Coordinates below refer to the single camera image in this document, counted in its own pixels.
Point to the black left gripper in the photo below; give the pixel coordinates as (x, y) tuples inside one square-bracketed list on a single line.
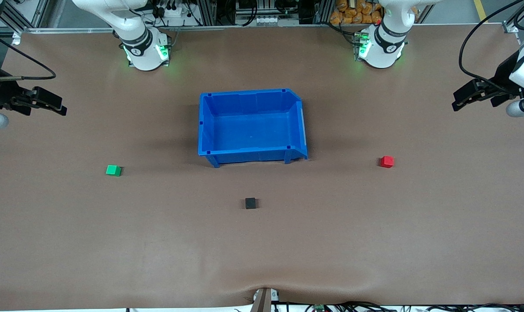
[(503, 76)]

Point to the black cube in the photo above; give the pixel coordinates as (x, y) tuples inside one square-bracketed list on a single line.
[(251, 203)]

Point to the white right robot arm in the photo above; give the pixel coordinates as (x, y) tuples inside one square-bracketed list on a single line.
[(140, 52)]

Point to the green cube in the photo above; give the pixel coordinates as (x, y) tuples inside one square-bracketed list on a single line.
[(113, 170)]

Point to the aluminium corner bracket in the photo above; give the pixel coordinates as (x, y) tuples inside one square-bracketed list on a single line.
[(512, 27), (17, 39)]

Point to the orange snack packets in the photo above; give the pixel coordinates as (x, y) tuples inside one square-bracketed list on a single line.
[(353, 13)]

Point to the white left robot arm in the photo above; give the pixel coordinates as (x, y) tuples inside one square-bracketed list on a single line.
[(387, 47)]

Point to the white power strip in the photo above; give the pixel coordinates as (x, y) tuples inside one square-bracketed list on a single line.
[(173, 11)]

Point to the aluminium frame rail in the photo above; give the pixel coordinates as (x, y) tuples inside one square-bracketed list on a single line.
[(266, 27)]

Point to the white terminal block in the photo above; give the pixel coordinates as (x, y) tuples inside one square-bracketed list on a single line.
[(266, 20)]

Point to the aluminium upright profile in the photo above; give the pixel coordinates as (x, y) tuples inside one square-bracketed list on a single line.
[(322, 11), (205, 11)]

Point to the brown table mat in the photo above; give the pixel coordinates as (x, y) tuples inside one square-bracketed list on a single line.
[(262, 251)]

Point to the red cube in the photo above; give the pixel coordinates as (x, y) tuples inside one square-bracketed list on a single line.
[(387, 161)]

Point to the blue plastic storage bin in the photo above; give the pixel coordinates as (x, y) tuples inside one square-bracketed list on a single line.
[(253, 130)]

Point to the aluminium camera post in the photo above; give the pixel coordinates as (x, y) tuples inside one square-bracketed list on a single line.
[(265, 301)]

